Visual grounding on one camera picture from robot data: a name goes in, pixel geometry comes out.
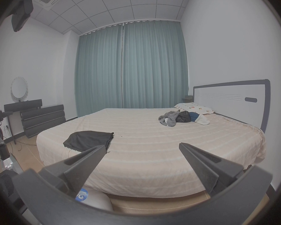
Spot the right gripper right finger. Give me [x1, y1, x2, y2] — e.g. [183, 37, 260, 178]
[179, 142, 244, 194]

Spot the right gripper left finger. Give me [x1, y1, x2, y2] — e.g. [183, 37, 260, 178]
[39, 145, 107, 197]

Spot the black T-shirt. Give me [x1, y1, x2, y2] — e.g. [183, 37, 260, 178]
[63, 131, 114, 153]

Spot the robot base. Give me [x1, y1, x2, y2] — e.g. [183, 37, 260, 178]
[0, 154, 114, 220]

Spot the bed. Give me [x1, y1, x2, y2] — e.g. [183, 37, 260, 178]
[36, 79, 271, 199]

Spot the blue and white garment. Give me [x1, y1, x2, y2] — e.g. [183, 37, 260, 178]
[190, 112, 210, 125]

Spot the black shiny garment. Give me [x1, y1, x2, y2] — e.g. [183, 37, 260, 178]
[176, 111, 192, 123]

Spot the grey garment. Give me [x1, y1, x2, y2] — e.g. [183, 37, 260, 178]
[158, 110, 181, 127]

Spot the white printed pillow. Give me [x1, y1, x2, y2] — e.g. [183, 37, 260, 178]
[174, 103, 215, 115]

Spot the blue-green curtain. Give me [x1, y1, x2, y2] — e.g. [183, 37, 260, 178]
[74, 25, 124, 118]
[122, 20, 189, 109]

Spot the round white wall fixture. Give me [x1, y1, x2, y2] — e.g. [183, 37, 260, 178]
[10, 77, 28, 102]

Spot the black cable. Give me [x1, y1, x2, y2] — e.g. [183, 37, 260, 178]
[3, 128, 37, 152]

